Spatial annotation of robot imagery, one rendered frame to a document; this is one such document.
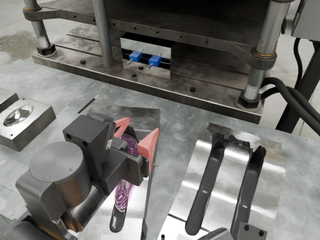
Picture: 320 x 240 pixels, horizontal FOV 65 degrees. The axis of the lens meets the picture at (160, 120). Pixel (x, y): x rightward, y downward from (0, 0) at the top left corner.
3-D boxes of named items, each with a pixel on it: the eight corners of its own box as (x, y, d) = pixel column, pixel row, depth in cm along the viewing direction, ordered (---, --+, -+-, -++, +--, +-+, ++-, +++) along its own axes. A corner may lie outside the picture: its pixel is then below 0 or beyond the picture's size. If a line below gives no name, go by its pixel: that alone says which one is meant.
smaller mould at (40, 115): (19, 152, 92) (12, 139, 87) (-10, 140, 97) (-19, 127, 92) (56, 118, 105) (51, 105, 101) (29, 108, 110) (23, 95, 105)
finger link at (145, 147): (134, 107, 45) (101, 142, 39) (170, 120, 43) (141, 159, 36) (135, 134, 50) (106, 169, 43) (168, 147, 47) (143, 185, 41)
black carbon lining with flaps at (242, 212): (241, 261, 60) (251, 246, 53) (177, 234, 64) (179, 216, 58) (261, 155, 83) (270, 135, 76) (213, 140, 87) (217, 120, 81)
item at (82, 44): (258, 125, 113) (262, 113, 108) (34, 63, 151) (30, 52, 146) (276, 44, 169) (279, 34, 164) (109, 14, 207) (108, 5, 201)
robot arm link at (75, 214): (72, 159, 35) (33, 199, 31) (105, 175, 33) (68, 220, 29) (81, 187, 40) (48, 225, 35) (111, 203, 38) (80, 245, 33)
